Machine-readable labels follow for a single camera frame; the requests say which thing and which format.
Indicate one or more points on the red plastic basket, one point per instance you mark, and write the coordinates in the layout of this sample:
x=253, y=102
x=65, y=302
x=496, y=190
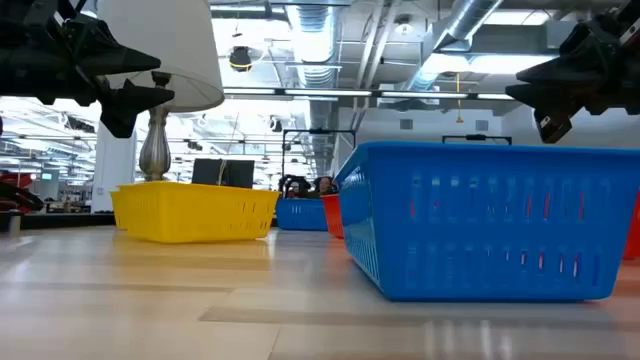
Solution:
x=633, y=230
x=332, y=215

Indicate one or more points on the black ceiling dome camera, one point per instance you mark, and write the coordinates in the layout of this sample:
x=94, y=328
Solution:
x=240, y=58

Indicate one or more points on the white shade silver table lamp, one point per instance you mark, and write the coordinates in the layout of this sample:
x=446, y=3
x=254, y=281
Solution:
x=170, y=40

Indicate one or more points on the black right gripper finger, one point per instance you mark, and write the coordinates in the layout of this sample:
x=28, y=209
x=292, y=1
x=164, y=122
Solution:
x=565, y=70
x=552, y=102

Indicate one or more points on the long ceiling light strip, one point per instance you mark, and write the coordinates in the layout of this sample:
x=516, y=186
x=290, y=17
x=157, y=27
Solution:
x=325, y=92

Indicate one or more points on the black computer monitor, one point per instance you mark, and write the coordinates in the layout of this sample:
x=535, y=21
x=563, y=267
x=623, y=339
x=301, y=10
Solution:
x=237, y=173

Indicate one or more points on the black metal frame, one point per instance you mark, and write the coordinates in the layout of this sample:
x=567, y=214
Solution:
x=475, y=137

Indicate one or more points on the smooth silver ceiling duct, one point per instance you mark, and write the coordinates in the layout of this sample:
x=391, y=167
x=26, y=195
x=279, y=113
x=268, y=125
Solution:
x=465, y=20

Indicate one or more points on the blue plastic basket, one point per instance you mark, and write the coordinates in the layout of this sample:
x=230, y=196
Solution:
x=300, y=215
x=480, y=225

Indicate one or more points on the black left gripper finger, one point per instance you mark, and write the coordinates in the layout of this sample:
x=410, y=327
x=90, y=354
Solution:
x=122, y=107
x=115, y=57

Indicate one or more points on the yellow plastic basket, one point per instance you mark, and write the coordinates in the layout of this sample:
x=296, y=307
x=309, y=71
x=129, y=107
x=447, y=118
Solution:
x=195, y=212
x=116, y=210

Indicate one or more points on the person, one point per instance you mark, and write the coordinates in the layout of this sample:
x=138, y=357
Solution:
x=296, y=187
x=325, y=186

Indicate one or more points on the ribbed silver ceiling duct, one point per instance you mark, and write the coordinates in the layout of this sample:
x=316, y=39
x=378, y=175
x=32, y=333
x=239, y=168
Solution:
x=315, y=50

